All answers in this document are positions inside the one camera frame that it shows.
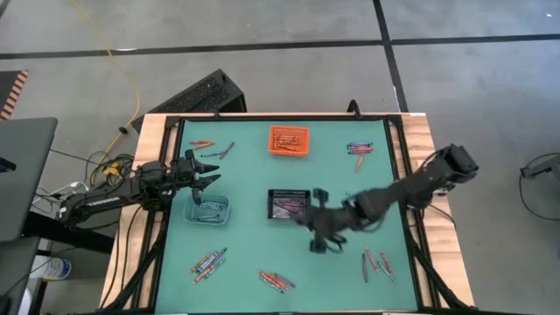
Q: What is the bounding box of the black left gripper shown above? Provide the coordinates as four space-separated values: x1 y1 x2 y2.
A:
176 148 222 207

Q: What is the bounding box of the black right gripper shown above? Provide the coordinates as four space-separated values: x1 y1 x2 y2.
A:
297 188 352 255

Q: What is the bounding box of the black plastic basket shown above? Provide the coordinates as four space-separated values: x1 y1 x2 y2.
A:
267 188 312 222

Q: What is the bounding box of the orange plastic basket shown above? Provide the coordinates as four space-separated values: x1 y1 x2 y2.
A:
268 125 311 158

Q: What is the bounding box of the black perforated metal case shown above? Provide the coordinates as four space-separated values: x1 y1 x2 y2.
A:
130 68 248 134

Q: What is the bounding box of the white power strip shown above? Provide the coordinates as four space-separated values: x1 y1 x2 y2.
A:
46 181 88 200

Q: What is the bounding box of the black desk base bar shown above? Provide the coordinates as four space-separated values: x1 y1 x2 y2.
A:
21 211 116 256

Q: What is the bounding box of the white blue bottle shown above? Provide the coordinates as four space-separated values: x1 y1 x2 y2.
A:
29 255 73 282

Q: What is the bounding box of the grey desk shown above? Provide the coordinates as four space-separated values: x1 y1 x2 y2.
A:
0 116 59 243

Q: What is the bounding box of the orange black striped mat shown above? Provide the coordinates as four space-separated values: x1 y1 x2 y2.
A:
0 69 30 122

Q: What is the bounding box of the grey panel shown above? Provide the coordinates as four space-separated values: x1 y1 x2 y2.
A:
0 235 41 315

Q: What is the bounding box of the black aluminium table frame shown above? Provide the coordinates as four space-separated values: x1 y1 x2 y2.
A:
100 113 476 315

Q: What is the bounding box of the yellow cable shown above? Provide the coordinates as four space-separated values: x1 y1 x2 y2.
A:
69 0 142 176

